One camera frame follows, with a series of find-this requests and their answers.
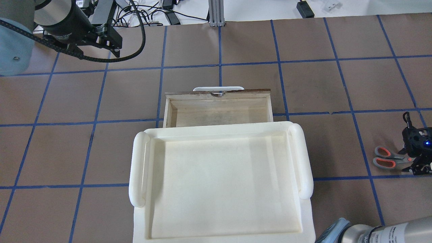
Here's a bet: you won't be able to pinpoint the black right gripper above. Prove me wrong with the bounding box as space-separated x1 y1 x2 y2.
402 112 432 176

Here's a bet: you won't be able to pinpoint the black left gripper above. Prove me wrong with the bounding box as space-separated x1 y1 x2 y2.
51 0 123 57

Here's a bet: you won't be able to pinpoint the grey orange handled scissors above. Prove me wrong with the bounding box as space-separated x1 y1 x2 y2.
372 146 414 170

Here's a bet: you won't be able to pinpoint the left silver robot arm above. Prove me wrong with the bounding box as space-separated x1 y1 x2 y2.
0 0 123 76

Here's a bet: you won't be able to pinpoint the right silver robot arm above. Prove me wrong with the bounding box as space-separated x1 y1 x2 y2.
316 112 431 243

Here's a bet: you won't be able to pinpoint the white plastic tray box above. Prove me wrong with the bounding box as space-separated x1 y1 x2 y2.
129 121 315 243

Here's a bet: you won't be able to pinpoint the black power adapter brick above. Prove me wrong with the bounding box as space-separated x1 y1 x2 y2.
296 0 315 19

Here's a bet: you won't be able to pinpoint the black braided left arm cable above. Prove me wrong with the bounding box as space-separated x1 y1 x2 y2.
0 0 146 63

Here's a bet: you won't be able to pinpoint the aluminium frame post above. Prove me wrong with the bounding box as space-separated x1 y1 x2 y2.
208 0 226 27

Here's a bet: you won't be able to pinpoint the wooden drawer with white handle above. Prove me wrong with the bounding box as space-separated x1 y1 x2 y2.
163 86 273 128

